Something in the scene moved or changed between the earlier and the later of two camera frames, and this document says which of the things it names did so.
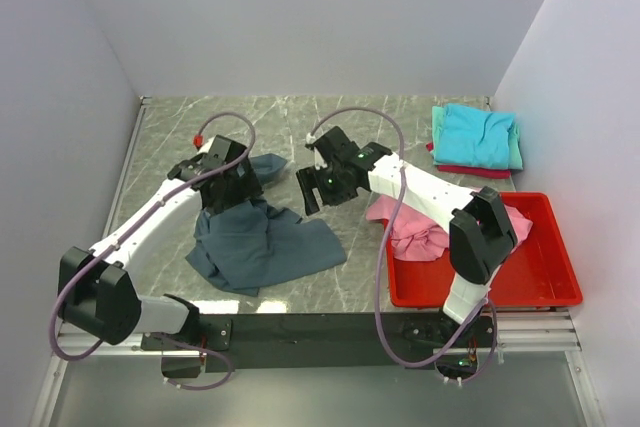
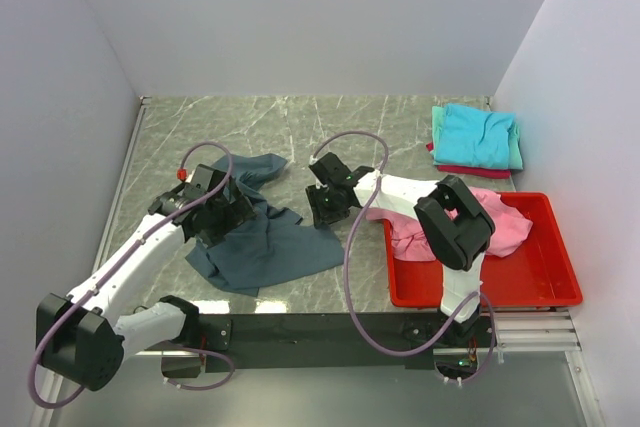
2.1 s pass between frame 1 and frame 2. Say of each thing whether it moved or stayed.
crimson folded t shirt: stayed
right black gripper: moved
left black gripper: moved
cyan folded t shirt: stayed
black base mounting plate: stayed
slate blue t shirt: stayed
